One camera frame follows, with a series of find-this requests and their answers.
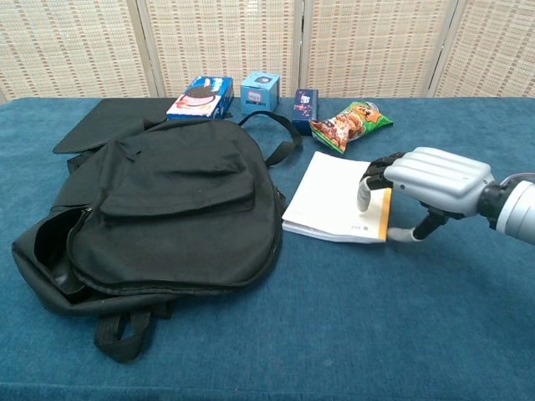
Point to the bamboo folding screen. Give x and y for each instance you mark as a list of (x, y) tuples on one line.
[(83, 46)]

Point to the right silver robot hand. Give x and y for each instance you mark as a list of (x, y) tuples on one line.
[(439, 175)]

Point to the light blue cube box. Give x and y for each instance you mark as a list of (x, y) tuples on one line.
[(259, 94)]

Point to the blue table cloth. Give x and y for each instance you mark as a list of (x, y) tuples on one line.
[(376, 313)]

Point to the blue cookie box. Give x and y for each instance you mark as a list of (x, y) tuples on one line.
[(196, 100)]

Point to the white book yellow spine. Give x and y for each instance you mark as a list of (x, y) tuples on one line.
[(326, 200)]

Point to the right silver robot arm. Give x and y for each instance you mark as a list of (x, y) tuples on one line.
[(516, 209)]

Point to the black fabric backpack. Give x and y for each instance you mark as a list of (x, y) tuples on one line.
[(167, 217)]

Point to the dark blue slim box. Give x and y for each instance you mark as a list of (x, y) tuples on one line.
[(304, 110)]

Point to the green orange snack bag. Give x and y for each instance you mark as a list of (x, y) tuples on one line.
[(351, 125)]

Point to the black flat pad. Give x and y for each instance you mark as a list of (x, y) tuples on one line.
[(104, 121)]

